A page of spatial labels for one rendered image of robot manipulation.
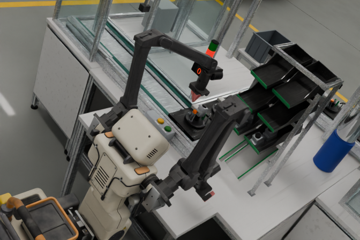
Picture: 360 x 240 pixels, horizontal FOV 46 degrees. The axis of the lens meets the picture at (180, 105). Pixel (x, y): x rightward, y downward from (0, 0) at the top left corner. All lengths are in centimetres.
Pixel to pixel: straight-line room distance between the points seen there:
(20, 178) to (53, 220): 135
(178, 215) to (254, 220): 44
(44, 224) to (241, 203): 108
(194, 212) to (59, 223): 70
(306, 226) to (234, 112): 148
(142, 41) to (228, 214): 105
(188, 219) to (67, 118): 147
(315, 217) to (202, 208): 88
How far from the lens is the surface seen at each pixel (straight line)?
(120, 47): 314
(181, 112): 264
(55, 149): 351
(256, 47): 450
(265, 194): 261
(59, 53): 326
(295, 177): 286
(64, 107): 333
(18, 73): 418
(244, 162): 240
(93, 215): 214
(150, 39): 186
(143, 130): 176
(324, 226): 291
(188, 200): 230
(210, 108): 280
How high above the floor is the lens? 248
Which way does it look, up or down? 34 degrees down
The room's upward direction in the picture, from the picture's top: 25 degrees clockwise
